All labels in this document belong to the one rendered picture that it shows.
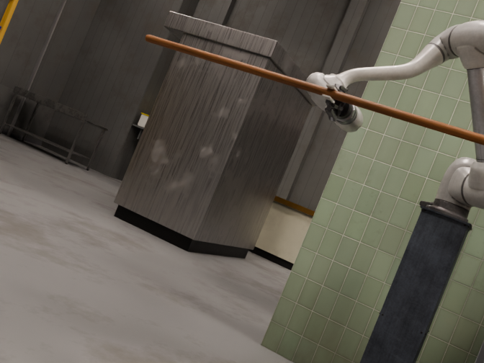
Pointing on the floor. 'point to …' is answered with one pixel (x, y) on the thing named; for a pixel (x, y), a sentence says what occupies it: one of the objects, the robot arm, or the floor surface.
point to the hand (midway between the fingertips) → (330, 93)
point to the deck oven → (214, 142)
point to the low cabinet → (283, 232)
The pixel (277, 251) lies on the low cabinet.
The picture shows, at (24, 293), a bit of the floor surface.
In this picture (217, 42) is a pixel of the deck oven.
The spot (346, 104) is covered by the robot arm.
